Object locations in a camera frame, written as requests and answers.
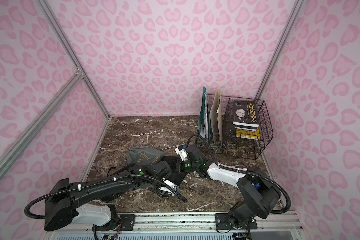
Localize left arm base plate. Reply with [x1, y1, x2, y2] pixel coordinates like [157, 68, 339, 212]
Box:
[92, 214, 136, 232]

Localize black pouch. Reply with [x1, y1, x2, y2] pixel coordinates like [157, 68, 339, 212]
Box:
[100, 165, 132, 202]
[152, 156, 188, 188]

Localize yellow striped book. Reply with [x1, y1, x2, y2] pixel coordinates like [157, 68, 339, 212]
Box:
[236, 126, 261, 140]

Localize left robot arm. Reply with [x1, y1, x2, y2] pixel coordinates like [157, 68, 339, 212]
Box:
[44, 164, 176, 232]

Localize black wire basket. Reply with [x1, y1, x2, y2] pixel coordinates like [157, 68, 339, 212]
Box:
[199, 94, 273, 160]

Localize black portrait book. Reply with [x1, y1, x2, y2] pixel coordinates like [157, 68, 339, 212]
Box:
[233, 101, 260, 128]

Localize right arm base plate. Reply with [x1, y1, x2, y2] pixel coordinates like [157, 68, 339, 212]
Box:
[215, 213, 258, 233]

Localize grey hair dryer pouch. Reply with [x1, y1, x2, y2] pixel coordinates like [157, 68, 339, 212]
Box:
[126, 146, 169, 170]

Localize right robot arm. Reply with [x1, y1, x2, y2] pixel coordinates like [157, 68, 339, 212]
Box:
[167, 145, 282, 229]

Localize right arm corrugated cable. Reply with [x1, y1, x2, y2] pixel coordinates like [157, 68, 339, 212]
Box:
[185, 133, 292, 214]

